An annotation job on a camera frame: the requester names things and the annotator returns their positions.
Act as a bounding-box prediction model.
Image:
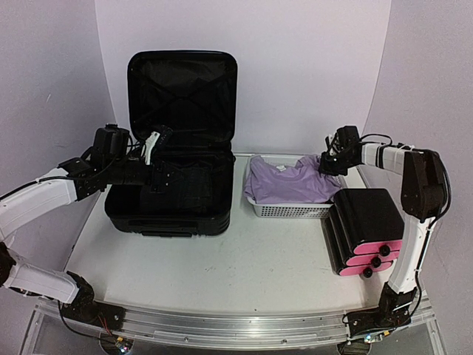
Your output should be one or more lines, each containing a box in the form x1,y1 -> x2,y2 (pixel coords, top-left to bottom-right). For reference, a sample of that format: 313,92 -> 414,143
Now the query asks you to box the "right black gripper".
319,152 -> 358,177

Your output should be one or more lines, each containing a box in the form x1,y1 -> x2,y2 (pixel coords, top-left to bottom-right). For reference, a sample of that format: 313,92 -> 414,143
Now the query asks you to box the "black garment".
139,166 -> 213,214

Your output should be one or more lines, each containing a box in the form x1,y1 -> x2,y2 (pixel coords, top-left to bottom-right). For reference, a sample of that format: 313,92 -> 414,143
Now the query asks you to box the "purple cloth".
243,155 -> 341,204

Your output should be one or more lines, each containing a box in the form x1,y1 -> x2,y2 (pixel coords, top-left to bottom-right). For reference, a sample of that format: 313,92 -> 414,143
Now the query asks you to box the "black pouch with pink end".
333,189 -> 404,256

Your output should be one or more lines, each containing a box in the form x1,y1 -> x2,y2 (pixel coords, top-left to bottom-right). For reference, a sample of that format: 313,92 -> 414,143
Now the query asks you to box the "black ribbed hard-shell suitcase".
104,50 -> 238,237

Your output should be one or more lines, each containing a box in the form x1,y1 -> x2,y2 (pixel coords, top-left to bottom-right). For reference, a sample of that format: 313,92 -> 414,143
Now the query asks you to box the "white perforated plastic basket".
242,155 -> 344,219

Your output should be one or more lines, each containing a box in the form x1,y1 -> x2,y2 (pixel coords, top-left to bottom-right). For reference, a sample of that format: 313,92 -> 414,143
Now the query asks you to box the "pink drawer black knob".
333,261 -> 394,277

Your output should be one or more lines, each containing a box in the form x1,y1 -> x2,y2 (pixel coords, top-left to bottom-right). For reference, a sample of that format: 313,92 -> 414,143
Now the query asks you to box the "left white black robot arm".
1,124 -> 173,323

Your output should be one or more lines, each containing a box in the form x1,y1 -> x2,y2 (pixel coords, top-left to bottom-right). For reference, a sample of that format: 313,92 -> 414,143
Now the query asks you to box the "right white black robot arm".
320,126 -> 452,335

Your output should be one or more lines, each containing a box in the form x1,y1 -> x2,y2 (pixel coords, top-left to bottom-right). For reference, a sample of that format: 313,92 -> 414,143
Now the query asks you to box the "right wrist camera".
325,133 -> 339,155

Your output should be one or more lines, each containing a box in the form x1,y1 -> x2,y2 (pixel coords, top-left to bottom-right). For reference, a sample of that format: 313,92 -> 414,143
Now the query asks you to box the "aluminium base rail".
19,296 -> 445,354

